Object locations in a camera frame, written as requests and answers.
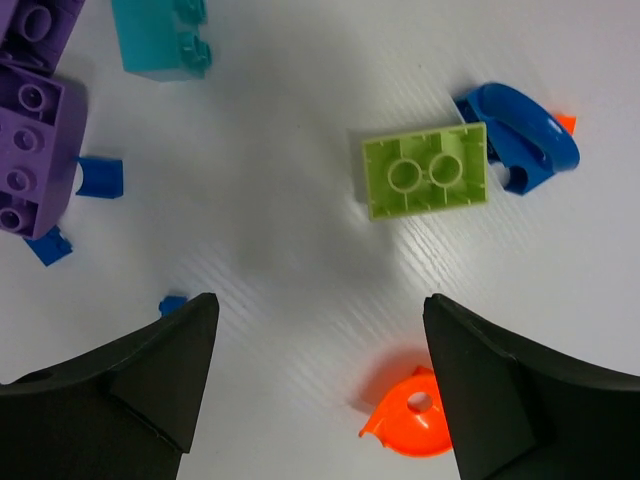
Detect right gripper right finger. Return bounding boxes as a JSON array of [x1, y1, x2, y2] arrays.
[[423, 294, 639, 479]]

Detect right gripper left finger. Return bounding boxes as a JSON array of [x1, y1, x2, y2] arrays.
[[1, 293, 219, 479]]

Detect green lego brick upside-down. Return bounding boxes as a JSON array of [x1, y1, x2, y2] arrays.
[[361, 122, 489, 221]]

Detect blue curved lego piece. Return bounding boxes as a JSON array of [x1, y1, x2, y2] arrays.
[[454, 82, 580, 196]]

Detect purple rounded lego piece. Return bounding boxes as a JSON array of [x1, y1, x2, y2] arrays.
[[1, 64, 88, 240]]

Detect long teal lego brick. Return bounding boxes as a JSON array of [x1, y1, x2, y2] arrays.
[[111, 0, 213, 82]]

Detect purple lego plate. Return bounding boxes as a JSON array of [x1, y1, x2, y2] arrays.
[[0, 0, 85, 76]]

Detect orange round cone piece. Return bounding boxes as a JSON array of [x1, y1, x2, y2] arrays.
[[359, 366, 453, 458]]

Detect small blue lego brick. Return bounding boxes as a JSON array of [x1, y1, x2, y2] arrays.
[[158, 295, 188, 317], [25, 226, 73, 267], [76, 157, 124, 200]]

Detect tiny orange lego piece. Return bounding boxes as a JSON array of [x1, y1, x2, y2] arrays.
[[555, 114, 577, 135]]

